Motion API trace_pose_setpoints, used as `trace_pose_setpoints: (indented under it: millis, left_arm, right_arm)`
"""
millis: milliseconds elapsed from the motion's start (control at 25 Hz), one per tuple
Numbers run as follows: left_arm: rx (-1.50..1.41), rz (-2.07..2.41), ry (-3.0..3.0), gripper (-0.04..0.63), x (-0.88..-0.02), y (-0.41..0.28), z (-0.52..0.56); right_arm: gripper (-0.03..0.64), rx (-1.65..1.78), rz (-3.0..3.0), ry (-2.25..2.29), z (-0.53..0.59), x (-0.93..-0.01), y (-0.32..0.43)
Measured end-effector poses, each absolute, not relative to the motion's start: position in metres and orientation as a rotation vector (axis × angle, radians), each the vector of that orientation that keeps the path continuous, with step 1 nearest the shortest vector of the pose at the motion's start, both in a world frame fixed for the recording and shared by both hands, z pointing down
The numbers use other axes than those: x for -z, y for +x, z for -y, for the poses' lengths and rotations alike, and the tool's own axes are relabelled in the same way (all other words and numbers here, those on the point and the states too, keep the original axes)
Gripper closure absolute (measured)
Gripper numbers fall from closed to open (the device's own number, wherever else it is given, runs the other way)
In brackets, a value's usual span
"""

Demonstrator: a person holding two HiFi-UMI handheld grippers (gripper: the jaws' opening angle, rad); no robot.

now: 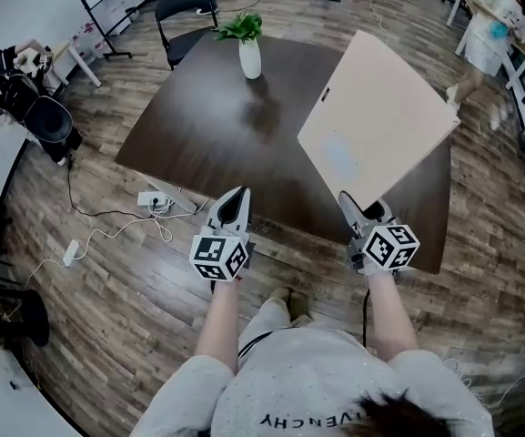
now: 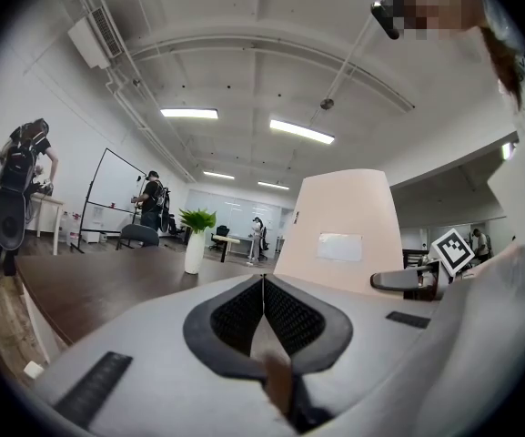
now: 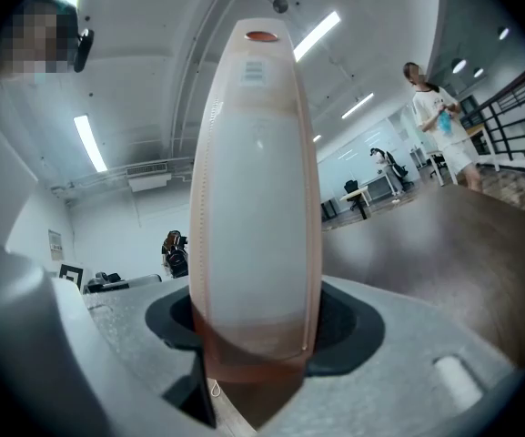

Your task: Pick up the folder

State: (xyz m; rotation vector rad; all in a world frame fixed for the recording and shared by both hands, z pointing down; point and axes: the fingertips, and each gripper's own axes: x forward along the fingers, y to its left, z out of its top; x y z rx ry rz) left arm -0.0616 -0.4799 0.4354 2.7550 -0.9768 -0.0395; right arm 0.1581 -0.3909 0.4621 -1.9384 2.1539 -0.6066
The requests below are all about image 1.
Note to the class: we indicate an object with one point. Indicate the white power strip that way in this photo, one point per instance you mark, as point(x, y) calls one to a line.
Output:
point(150, 198)
point(71, 253)

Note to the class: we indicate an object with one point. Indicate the whiteboard on black stand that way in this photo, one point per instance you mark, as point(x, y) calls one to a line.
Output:
point(112, 3)

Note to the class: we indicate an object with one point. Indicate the person's right forearm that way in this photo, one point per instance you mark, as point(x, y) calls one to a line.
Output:
point(391, 317)

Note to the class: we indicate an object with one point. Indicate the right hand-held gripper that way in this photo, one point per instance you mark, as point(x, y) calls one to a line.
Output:
point(389, 246)

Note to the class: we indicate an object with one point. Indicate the light table with white legs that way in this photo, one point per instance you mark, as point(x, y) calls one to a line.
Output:
point(68, 53)

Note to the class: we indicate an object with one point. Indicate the wooden table with white legs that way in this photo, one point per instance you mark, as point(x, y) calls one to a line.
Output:
point(485, 12)

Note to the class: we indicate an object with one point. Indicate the person's right hand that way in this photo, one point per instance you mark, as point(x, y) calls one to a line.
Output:
point(369, 269)

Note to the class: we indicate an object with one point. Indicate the black folding chair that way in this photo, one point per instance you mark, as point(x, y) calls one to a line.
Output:
point(184, 21)

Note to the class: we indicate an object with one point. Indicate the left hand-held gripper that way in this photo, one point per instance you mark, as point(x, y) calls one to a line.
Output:
point(216, 253)

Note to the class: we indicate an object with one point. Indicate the white vase with green plant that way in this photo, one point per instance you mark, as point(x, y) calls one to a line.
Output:
point(249, 57)

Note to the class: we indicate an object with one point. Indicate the person's grey t-shirt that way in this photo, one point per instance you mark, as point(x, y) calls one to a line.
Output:
point(307, 380)

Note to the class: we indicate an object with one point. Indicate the person's left forearm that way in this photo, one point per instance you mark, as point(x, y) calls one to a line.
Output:
point(219, 326)

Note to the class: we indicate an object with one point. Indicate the person's left shoe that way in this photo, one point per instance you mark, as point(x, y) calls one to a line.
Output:
point(279, 296)

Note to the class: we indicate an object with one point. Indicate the person's light trousers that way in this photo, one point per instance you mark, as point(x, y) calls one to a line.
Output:
point(266, 321)

